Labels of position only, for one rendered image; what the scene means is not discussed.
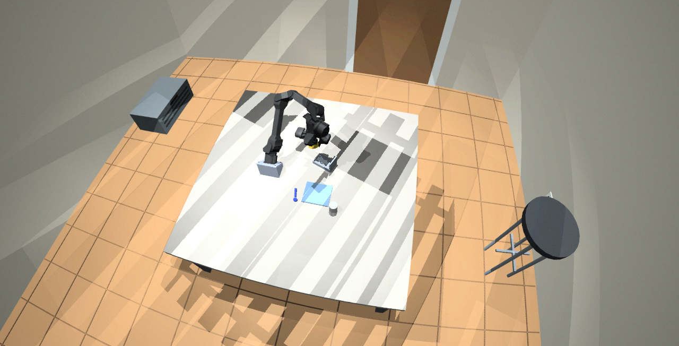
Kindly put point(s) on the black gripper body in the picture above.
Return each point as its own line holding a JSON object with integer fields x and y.
{"x": 301, "y": 133}

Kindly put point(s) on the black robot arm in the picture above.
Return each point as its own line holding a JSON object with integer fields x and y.
{"x": 275, "y": 142}

